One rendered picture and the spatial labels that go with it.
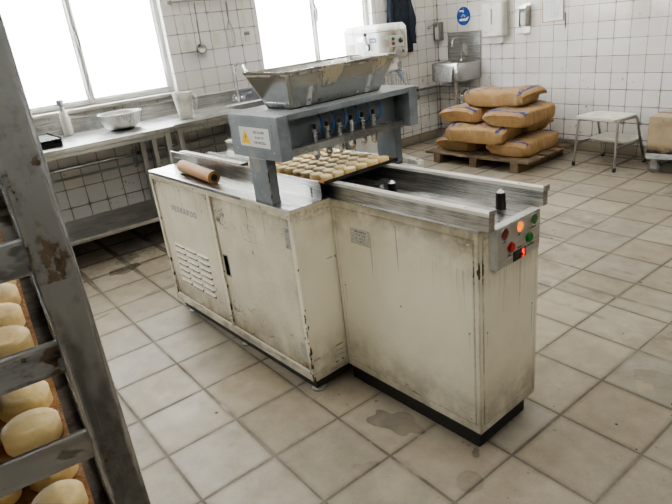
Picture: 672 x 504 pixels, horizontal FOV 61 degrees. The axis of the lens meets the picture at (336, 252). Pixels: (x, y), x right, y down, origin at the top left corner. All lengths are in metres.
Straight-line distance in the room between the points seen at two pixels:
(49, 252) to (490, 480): 1.81
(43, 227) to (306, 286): 1.81
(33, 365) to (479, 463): 1.79
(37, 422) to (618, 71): 5.74
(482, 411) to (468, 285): 0.47
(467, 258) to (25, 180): 1.49
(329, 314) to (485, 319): 0.72
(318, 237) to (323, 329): 0.40
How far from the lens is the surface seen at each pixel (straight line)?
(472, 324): 1.89
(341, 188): 2.14
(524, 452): 2.21
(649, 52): 5.88
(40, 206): 0.46
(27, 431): 0.61
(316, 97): 2.21
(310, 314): 2.27
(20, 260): 0.50
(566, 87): 6.27
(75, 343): 0.49
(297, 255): 2.15
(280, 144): 2.03
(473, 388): 2.02
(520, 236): 1.87
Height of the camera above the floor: 1.46
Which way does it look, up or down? 22 degrees down
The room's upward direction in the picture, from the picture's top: 7 degrees counter-clockwise
